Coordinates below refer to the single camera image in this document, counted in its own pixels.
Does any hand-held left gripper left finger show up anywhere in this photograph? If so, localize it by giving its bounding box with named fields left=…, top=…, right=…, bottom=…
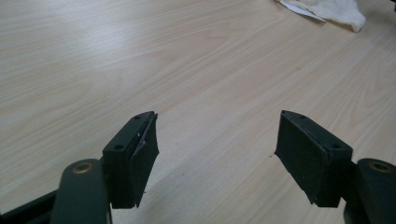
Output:
left=102, top=110, right=161, bottom=210

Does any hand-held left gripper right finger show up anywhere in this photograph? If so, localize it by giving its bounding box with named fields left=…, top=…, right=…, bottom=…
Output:
left=275, top=109, right=354, bottom=208

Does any white towel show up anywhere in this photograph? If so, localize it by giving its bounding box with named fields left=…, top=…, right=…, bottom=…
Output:
left=274, top=0, right=367, bottom=34

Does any white towel label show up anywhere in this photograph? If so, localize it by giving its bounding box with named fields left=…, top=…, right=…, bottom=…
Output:
left=278, top=0, right=327, bottom=23

